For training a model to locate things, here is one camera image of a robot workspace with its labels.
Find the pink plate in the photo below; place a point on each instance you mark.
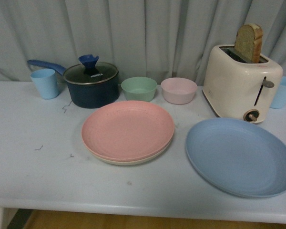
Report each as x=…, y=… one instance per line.
x=128, y=130

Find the blue plate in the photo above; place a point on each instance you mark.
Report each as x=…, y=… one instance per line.
x=238, y=157

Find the green bowl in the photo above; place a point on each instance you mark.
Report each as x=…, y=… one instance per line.
x=139, y=88

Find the pink bowl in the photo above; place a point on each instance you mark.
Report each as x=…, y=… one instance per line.
x=178, y=90

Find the dark blue saucepan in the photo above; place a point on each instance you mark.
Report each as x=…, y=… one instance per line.
x=86, y=96

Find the beige plate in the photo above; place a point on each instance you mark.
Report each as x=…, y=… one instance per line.
x=132, y=162

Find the glass pot lid blue knob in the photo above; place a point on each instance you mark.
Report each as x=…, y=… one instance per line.
x=89, y=71

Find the grey curtain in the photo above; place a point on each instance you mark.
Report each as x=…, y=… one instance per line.
x=154, y=38

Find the cream toaster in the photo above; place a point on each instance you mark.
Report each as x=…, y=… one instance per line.
x=236, y=88

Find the light blue cup left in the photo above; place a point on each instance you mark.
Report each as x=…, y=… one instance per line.
x=46, y=83

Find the light blue cup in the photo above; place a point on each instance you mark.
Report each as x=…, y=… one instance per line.
x=279, y=100
x=46, y=83

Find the bread slice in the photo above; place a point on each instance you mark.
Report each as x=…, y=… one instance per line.
x=249, y=41

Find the light blue cup right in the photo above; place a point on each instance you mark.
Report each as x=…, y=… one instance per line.
x=279, y=100

